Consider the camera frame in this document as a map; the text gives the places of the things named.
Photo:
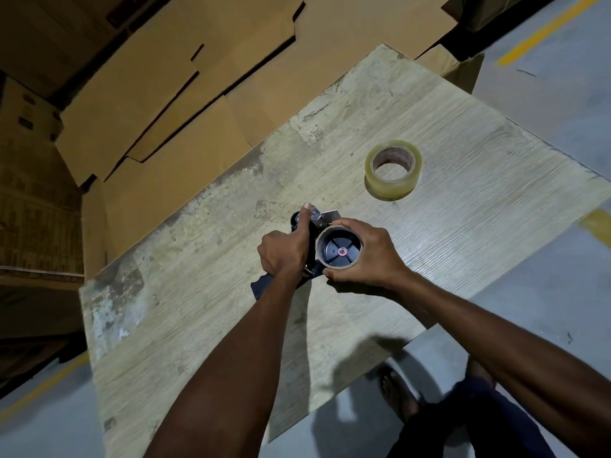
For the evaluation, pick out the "person's left forearm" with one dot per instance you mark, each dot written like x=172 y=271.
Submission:
x=238 y=376

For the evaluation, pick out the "flattened plain cardboard sheet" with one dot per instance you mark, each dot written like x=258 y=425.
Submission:
x=181 y=181

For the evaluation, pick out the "clear packing tape roll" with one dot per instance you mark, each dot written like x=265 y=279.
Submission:
x=382 y=188

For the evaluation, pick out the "person's right hand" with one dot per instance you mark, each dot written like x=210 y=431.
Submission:
x=379 y=262

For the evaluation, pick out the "person's dark trouser leg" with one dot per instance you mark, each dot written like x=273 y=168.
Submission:
x=477 y=424

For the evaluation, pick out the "black tape dispenser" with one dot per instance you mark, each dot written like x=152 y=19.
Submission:
x=260 y=287

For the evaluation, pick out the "person's left foot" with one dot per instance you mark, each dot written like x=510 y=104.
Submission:
x=398 y=393

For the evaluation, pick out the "brown cardboard tape core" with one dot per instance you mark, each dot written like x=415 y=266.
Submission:
x=319 y=250

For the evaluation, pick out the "flattened slotted cardboard sheet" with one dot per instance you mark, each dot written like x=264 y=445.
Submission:
x=143 y=90

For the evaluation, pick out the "person's left thumb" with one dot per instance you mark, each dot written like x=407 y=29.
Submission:
x=303 y=223

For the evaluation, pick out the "flattened wide cardboard sheet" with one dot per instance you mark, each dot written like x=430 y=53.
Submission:
x=343 y=47

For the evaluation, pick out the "stack of brown cardboard boxes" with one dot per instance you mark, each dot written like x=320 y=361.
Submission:
x=33 y=200

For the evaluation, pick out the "person's right thumb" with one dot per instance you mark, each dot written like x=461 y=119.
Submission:
x=341 y=275

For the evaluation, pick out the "person's left hand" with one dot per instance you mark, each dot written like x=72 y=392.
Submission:
x=281 y=252

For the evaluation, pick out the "small folded cardboard piece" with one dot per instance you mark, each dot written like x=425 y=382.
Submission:
x=453 y=66

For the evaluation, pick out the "person's right forearm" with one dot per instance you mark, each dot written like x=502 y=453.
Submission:
x=501 y=352

